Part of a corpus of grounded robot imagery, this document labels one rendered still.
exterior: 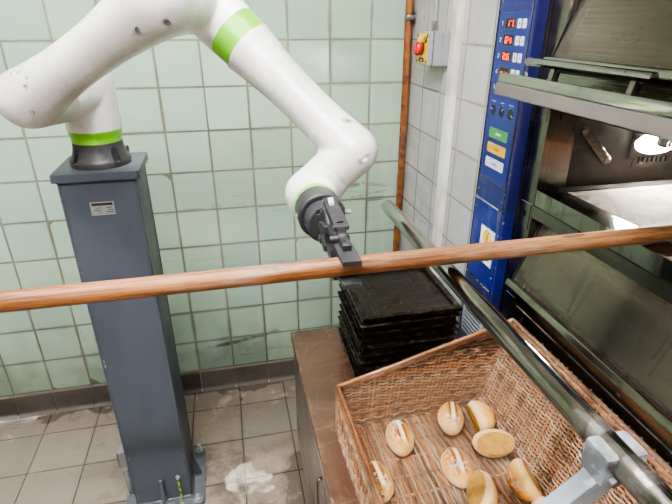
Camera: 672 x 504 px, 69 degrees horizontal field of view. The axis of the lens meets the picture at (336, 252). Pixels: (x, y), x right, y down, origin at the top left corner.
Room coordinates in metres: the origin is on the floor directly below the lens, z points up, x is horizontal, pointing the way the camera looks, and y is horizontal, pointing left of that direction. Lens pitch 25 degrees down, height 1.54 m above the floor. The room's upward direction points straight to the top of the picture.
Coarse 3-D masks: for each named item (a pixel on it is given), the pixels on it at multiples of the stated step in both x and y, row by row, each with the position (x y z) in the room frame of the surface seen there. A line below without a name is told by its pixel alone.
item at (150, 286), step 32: (384, 256) 0.69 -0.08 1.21; (416, 256) 0.69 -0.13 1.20; (448, 256) 0.70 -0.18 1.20; (480, 256) 0.71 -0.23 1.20; (512, 256) 0.73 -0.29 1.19; (32, 288) 0.59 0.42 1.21; (64, 288) 0.59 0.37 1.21; (96, 288) 0.59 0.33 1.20; (128, 288) 0.60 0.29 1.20; (160, 288) 0.61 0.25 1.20; (192, 288) 0.62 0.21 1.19; (224, 288) 0.63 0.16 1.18
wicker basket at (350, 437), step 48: (480, 336) 1.03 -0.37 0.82; (528, 336) 0.99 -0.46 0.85; (384, 384) 0.97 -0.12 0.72; (432, 384) 1.00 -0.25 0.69; (480, 384) 1.04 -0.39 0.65; (528, 384) 0.92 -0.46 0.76; (576, 384) 0.82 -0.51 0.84; (336, 432) 0.94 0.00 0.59; (384, 432) 0.94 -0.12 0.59; (432, 432) 0.94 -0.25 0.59; (528, 432) 0.86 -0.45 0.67; (432, 480) 0.79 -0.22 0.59
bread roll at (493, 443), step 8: (480, 432) 0.88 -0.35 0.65; (488, 432) 0.88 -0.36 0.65; (496, 432) 0.87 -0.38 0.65; (504, 432) 0.88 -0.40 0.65; (472, 440) 0.87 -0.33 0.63; (480, 440) 0.86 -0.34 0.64; (488, 440) 0.86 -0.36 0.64; (496, 440) 0.86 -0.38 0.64; (504, 440) 0.86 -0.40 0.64; (512, 440) 0.86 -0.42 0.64; (480, 448) 0.85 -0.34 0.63; (488, 448) 0.85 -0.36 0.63; (496, 448) 0.85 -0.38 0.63; (504, 448) 0.85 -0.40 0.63; (512, 448) 0.85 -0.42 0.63; (488, 456) 0.84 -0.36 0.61; (496, 456) 0.84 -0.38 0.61
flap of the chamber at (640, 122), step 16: (512, 96) 1.00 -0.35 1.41; (528, 96) 0.95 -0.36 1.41; (544, 96) 0.90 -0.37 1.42; (560, 96) 0.86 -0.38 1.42; (576, 112) 0.81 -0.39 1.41; (592, 112) 0.78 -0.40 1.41; (608, 112) 0.75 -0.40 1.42; (624, 112) 0.72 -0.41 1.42; (640, 112) 0.69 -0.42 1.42; (640, 128) 0.68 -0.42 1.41; (656, 128) 0.65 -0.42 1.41
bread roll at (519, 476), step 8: (512, 464) 0.79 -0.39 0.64; (520, 464) 0.78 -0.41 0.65; (512, 472) 0.77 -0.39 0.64; (520, 472) 0.76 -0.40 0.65; (528, 472) 0.76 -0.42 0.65; (512, 480) 0.76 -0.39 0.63; (520, 480) 0.75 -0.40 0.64; (528, 480) 0.74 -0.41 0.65; (512, 488) 0.75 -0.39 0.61; (520, 488) 0.74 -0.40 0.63; (528, 488) 0.73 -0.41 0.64; (536, 488) 0.73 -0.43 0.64; (520, 496) 0.73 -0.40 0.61; (528, 496) 0.72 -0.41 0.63; (536, 496) 0.72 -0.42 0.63
